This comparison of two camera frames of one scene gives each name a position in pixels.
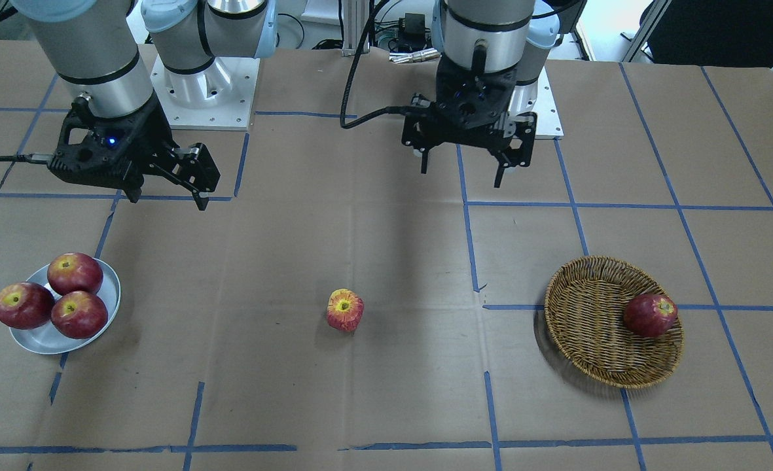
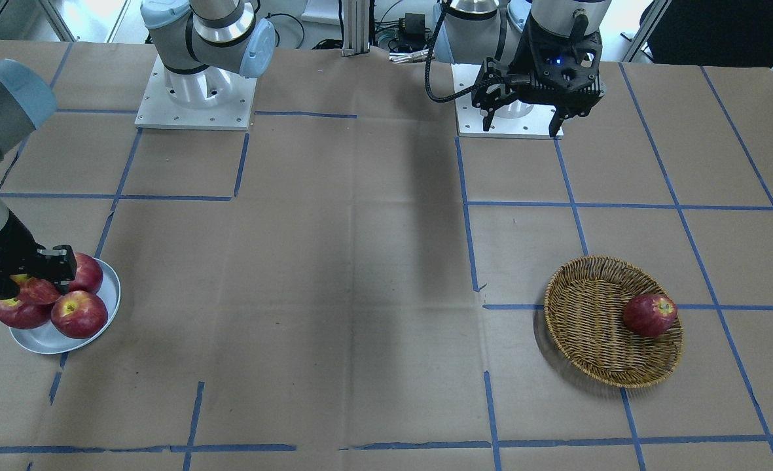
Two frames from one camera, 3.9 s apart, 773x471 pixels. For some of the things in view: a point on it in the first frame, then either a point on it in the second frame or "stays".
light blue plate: x=44 y=339 stays
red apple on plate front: x=79 y=314 stays
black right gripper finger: x=190 y=166 → x=57 y=264
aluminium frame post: x=356 y=14 stays
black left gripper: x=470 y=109 → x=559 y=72
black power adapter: x=413 y=26 stays
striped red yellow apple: x=345 y=309 → x=35 y=290
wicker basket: x=584 y=307 stays
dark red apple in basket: x=649 y=315 stays
